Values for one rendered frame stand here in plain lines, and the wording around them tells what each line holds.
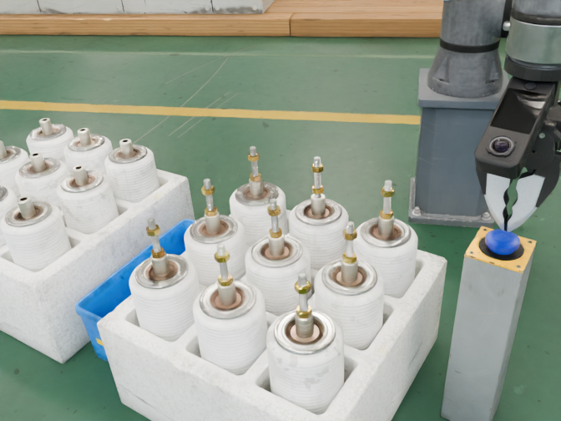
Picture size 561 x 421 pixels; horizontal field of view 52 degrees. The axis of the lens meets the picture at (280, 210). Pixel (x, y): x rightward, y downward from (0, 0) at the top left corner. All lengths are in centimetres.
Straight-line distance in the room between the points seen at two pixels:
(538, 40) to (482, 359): 43
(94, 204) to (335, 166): 72
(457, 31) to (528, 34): 58
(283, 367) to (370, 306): 15
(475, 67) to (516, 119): 59
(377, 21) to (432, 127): 143
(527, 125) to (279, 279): 39
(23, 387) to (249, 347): 47
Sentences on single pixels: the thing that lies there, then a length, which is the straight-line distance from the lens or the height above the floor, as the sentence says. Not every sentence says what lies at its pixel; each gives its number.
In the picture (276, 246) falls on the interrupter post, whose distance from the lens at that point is 82.
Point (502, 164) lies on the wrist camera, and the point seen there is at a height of 48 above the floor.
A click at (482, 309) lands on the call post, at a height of 24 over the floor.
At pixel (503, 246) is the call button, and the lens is 74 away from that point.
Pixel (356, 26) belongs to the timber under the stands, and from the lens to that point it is 264.
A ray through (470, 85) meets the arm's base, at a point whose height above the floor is 33.
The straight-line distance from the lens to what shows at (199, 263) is 89.
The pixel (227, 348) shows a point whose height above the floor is 21.
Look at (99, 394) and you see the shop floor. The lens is 104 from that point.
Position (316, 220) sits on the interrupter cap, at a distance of 90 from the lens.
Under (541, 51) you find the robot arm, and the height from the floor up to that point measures 57.
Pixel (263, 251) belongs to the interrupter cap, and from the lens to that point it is 84.
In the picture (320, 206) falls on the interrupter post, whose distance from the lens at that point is 90.
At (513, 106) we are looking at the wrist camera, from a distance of 64.
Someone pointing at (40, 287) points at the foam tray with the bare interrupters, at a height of 17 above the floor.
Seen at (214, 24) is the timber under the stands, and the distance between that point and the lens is 277.
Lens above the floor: 76
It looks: 33 degrees down
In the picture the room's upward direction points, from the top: 4 degrees counter-clockwise
